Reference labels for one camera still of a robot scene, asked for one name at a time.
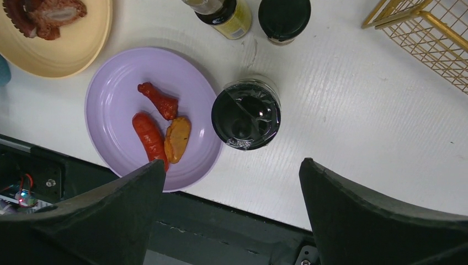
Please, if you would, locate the orange fried nugget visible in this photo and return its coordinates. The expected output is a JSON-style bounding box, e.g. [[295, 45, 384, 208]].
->
[[164, 116, 192, 164]]

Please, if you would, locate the purple plate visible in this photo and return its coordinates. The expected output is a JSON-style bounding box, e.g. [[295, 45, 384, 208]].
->
[[85, 47, 222, 192]]

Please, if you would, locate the gold wire basket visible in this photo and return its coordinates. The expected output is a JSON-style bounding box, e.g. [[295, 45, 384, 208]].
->
[[361, 0, 467, 93]]

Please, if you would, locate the black cap spice jar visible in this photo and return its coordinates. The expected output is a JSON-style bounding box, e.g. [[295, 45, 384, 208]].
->
[[258, 0, 311, 46]]

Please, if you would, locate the small red meat piece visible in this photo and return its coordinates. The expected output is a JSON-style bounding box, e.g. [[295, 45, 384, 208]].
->
[[137, 82, 178, 120]]

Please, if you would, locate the blue mug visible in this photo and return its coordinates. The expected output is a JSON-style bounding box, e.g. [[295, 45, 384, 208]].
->
[[0, 56, 12, 87]]

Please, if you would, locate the yellow plate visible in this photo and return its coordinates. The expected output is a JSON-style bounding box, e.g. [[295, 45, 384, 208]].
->
[[1, 1, 113, 78]]

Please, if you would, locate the red sausage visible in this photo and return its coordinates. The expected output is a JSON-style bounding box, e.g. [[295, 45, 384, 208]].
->
[[132, 112, 169, 172]]

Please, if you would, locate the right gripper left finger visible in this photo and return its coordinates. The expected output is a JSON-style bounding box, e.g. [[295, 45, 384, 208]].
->
[[1, 160, 166, 264]]

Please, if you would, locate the black lid grinder jar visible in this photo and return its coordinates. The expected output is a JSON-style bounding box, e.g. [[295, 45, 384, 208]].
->
[[211, 75, 281, 151]]

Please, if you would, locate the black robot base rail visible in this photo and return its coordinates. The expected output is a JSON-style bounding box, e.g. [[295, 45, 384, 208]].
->
[[1, 136, 320, 264]]

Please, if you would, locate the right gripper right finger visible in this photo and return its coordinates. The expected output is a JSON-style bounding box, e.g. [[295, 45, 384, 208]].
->
[[299, 158, 467, 264]]

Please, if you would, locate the yellow label sauce bottle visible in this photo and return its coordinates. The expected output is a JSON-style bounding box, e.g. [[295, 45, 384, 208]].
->
[[183, 0, 252, 40]]

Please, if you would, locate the brown roasted meat piece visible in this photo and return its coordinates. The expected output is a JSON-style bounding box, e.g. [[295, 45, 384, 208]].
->
[[2, 0, 87, 41]]

